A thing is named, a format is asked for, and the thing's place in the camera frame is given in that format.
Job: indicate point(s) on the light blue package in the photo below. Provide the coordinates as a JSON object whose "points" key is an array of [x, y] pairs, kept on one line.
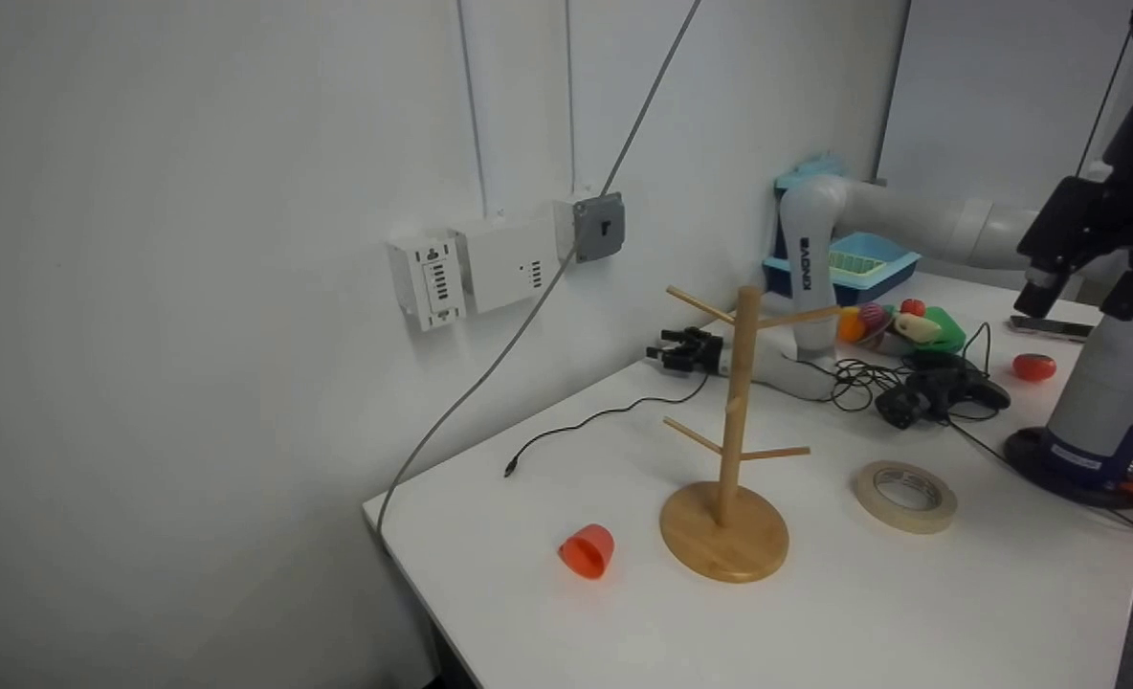
{"points": [[814, 165]]}

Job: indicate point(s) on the white second robot arm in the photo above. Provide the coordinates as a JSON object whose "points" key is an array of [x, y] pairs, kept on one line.
{"points": [[808, 244]]}

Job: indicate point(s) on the white labelled wall socket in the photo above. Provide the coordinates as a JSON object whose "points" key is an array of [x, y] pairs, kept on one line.
{"points": [[430, 284]]}

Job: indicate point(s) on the grey wall box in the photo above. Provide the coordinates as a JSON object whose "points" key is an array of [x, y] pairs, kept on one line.
{"points": [[598, 227]]}

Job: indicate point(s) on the small orange plastic cup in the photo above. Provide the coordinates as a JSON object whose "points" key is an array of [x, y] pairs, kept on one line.
{"points": [[586, 552]]}

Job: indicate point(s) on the black clamp device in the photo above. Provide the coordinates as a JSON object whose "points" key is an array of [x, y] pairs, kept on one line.
{"points": [[688, 349]]}

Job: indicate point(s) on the red round object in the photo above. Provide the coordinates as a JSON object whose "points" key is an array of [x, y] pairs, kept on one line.
{"points": [[1033, 371]]}

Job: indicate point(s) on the green yellow toy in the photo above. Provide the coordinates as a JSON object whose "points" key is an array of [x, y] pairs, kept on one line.
{"points": [[928, 330]]}

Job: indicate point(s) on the blue box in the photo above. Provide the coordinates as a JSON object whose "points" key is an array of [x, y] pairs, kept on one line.
{"points": [[874, 265]]}

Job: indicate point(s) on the blue black robot base mount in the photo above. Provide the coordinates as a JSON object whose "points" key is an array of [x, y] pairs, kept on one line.
{"points": [[1077, 461]]}

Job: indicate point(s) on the wooden peg stand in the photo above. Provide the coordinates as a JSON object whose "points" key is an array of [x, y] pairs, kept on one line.
{"points": [[723, 539]]}

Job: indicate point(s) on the white wall conduit pipe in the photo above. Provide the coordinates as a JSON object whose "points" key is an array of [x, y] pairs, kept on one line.
{"points": [[572, 100], [473, 117]]}

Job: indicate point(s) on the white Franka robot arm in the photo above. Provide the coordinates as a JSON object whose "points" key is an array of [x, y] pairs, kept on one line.
{"points": [[1116, 383]]}

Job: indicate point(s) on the white wall junction box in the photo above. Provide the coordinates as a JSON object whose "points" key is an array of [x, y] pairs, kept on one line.
{"points": [[509, 264]]}

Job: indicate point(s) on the orange toy ball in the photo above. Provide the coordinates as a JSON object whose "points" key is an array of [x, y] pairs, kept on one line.
{"points": [[855, 327]]}

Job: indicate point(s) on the beige masking tape roll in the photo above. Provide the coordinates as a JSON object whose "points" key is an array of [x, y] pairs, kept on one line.
{"points": [[874, 492]]}

